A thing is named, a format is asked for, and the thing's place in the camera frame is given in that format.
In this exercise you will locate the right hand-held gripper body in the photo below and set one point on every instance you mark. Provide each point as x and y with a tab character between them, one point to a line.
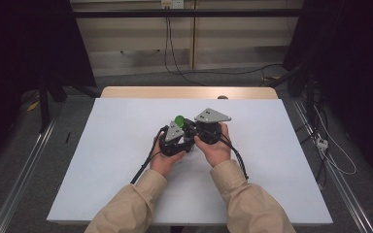
212	116

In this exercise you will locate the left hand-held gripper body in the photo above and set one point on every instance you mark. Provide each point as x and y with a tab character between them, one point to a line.
174	134

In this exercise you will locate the green bottle cap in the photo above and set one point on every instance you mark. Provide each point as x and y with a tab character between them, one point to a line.
179	121

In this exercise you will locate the person's left hand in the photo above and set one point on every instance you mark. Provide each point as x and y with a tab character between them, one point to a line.
163	163

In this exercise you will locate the person's right hand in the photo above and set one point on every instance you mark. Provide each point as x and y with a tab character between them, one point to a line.
215	153

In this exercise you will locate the wooden table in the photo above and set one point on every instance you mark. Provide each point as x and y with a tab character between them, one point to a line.
175	92

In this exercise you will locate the white board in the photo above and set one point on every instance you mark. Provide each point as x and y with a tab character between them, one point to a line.
272	161

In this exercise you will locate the black horizontal bar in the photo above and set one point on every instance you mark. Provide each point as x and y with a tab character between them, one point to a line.
187	13

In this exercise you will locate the small black stick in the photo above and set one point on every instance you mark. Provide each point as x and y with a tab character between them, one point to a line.
67	137

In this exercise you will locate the white power strip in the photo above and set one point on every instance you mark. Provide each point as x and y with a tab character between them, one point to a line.
322	143

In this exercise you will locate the black metal stand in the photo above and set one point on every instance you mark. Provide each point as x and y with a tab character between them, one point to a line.
44	103

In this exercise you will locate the black curtain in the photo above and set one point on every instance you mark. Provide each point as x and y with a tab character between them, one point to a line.
19	45
353	64

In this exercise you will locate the yellow vertical wall strip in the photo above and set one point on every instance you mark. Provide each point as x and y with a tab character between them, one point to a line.
193	35

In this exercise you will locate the white wall outlet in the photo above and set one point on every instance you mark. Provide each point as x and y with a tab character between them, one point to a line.
172	3

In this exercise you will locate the aluminium floor rail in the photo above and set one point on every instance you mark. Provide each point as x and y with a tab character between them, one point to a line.
22	181
343	191

